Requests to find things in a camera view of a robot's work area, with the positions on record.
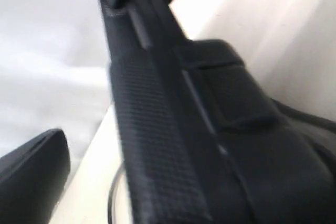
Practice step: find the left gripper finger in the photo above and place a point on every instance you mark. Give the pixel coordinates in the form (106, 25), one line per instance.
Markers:
(33, 177)

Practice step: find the black plastic carrying case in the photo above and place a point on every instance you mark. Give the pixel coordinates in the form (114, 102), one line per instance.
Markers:
(201, 141)

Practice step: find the white backdrop curtain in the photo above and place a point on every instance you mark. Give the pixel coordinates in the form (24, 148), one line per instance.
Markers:
(53, 71)

